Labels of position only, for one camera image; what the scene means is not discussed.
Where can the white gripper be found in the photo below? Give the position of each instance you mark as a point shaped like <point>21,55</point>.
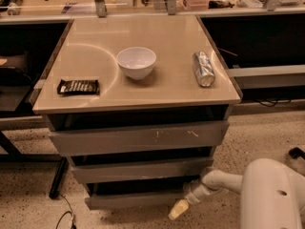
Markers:
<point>193,197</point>

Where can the grey bottom drawer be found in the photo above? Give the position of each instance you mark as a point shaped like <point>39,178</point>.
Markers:
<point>135,193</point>

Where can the grey drawer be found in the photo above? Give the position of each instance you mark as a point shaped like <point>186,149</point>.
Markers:
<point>141,170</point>
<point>135,193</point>
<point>139,138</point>

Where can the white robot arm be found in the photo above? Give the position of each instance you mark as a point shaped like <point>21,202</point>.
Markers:
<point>272,195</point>

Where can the grey middle drawer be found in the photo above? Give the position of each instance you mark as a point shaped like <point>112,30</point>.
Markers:
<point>141,170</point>

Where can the grey top drawer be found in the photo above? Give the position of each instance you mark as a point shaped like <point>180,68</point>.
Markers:
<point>139,138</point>

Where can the grey drawer cabinet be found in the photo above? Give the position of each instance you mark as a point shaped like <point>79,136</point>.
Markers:
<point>137,105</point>

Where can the black chair base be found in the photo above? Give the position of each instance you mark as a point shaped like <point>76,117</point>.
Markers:
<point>296,153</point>

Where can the black table leg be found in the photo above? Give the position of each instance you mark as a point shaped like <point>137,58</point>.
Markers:
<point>59,174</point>

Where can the silver soda can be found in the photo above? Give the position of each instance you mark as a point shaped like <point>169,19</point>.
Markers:
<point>203,69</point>

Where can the black snack bar wrapper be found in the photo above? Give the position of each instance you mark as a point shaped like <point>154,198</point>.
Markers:
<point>71,87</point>

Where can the white bowl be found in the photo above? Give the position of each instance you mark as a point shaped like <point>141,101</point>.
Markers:
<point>136,62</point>

